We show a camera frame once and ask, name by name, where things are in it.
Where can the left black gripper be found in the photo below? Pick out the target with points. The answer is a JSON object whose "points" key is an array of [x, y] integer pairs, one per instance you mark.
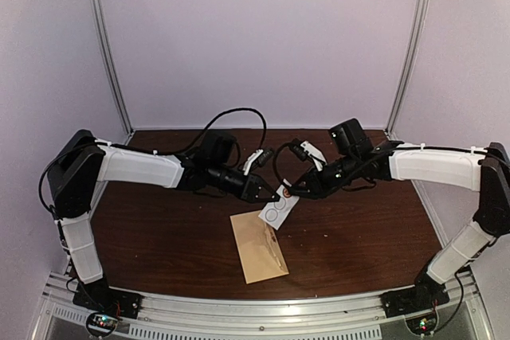
{"points": [[253, 185]]}

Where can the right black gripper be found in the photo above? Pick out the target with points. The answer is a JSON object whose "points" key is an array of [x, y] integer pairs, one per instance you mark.
{"points": [[317, 189]]}

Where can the white sticker sheet with seal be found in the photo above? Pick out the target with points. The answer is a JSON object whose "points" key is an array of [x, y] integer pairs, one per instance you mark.
{"points": [[274, 214]]}

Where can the brown kraft envelope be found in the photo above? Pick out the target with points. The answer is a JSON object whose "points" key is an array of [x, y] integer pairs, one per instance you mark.
{"points": [[258, 248]]}

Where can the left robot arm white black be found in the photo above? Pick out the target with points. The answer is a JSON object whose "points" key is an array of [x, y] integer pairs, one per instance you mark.
{"points": [[86, 160]]}

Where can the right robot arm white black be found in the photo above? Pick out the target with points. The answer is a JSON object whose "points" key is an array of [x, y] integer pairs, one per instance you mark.
{"points": [[481, 170]]}

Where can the right small circuit board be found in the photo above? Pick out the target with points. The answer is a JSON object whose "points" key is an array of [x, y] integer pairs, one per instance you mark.
{"points": [[422, 325]]}

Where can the small circuit board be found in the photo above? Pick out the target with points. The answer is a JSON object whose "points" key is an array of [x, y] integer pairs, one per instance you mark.
{"points": [[99, 324], [422, 325]]}

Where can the left small circuit board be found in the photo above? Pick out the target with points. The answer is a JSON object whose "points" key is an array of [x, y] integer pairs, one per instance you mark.
{"points": [[99, 324]]}

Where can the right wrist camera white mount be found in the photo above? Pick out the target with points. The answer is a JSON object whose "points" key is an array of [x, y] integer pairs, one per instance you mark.
{"points": [[305, 151]]}

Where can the front aluminium rail base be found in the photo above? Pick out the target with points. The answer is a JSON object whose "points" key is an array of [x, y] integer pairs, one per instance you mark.
{"points": [[358, 316]]}

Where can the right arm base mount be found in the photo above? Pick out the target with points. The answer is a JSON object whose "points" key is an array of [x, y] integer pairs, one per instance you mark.
{"points": [[410, 300]]}

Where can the right aluminium frame post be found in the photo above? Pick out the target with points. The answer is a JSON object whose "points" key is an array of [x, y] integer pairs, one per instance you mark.
{"points": [[417, 26]]}

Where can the aluminium frame post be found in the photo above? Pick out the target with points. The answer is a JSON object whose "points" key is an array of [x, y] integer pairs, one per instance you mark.
{"points": [[417, 26], [109, 65]]}

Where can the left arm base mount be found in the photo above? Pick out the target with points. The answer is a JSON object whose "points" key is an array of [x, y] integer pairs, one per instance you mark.
{"points": [[115, 303]]}

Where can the left aluminium frame post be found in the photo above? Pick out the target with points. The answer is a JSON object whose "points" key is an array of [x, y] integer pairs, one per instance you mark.
{"points": [[109, 65]]}

